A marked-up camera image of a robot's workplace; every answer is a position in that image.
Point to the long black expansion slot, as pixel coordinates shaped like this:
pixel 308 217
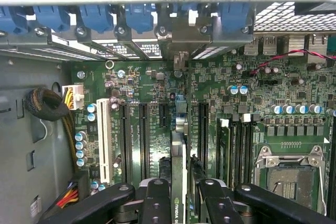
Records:
pixel 144 142
pixel 203 134
pixel 125 142

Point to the CPU socket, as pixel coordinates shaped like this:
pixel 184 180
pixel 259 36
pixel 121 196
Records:
pixel 288 182

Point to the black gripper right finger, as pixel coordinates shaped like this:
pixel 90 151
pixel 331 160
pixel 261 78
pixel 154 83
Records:
pixel 218 203

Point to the white power connector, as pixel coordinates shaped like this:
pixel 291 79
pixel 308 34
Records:
pixel 77 95

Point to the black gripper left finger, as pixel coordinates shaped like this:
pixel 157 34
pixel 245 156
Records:
pixel 156 203

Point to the white expansion slot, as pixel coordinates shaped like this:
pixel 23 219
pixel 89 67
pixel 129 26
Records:
pixel 105 142

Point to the black RAM slot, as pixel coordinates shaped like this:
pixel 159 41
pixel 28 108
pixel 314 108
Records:
pixel 235 150
pixel 247 150

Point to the open dark PC case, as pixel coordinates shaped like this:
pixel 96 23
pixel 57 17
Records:
pixel 15 44

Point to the green motherboard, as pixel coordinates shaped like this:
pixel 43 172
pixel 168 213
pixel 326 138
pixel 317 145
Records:
pixel 147 82

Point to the blue card retention latch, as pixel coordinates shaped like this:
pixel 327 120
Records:
pixel 233 16
pixel 51 18
pixel 95 18
pixel 10 20
pixel 139 18
pixel 187 6

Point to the short black expansion slot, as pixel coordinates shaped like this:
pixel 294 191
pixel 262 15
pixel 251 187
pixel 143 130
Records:
pixel 164 115

